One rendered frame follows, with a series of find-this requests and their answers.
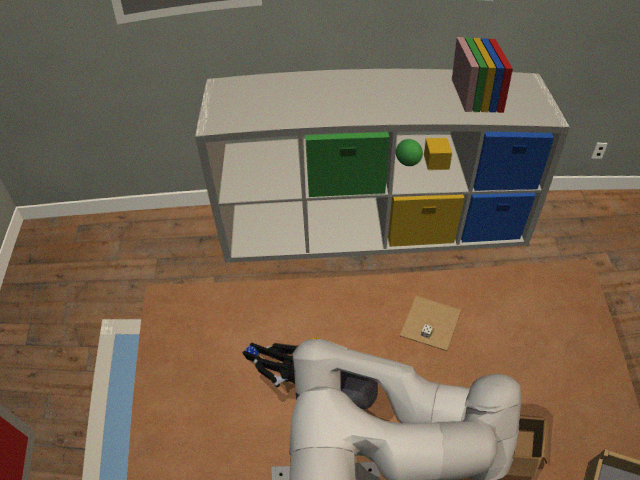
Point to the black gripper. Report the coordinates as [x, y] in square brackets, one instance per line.
[276, 351]

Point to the white die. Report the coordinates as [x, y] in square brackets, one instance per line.
[426, 331]

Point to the tan flat mat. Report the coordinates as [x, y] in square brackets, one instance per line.
[441, 317]

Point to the blue die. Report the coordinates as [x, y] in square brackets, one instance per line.
[252, 350]

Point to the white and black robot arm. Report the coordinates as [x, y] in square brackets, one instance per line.
[328, 430]

